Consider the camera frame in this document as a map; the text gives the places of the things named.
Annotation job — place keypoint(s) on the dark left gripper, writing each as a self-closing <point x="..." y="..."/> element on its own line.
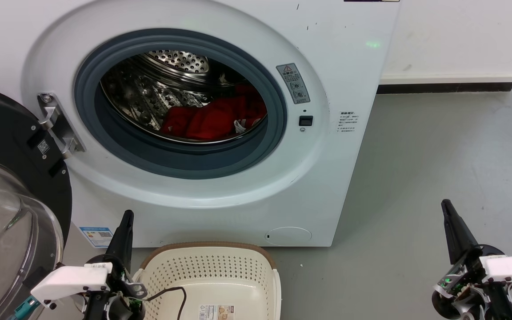
<point x="114" y="298"/>

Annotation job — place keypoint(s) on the round white filter cover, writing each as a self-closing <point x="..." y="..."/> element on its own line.
<point x="288" y="236"/>

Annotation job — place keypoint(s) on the cream perforated laundry basket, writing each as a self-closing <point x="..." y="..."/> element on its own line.
<point x="238" y="284"/>

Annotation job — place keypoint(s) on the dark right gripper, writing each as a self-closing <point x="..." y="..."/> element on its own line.
<point x="469" y="289"/>

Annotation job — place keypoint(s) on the black door latch socket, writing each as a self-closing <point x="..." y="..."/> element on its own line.
<point x="306" y="121"/>

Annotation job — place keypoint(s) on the white wall ledge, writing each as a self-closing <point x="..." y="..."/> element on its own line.
<point x="451" y="78"/>

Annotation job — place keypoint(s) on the red garment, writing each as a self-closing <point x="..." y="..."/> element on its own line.
<point x="211" y="120"/>

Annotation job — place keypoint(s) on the blue energy label sticker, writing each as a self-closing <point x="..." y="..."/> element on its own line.
<point x="97" y="237"/>

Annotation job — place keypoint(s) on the small printed text sticker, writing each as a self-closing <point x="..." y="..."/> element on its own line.
<point x="348" y="122"/>

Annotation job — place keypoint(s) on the grey rubber door gasket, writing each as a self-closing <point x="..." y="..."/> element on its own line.
<point x="185" y="164"/>

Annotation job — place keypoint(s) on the grey warning sticker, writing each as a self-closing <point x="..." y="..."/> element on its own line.
<point x="293" y="83"/>

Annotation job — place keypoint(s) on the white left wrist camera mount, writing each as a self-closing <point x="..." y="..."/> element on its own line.
<point x="69" y="281"/>

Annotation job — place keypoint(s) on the silver metal door hinge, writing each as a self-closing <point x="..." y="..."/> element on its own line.
<point x="58" y="124"/>

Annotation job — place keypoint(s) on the teal plastic connector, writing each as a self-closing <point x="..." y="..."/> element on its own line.
<point x="24" y="308"/>

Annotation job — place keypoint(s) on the white front-load washing machine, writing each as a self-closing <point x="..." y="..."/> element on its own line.
<point x="327" y="178"/>

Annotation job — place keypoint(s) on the stainless steel washing machine drum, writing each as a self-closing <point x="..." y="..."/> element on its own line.
<point x="140" y="98"/>

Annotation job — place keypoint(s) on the black baseboard strip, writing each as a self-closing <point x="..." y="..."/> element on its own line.
<point x="442" y="88"/>

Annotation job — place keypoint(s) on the white garment care tag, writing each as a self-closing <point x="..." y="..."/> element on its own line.
<point x="240" y="126"/>

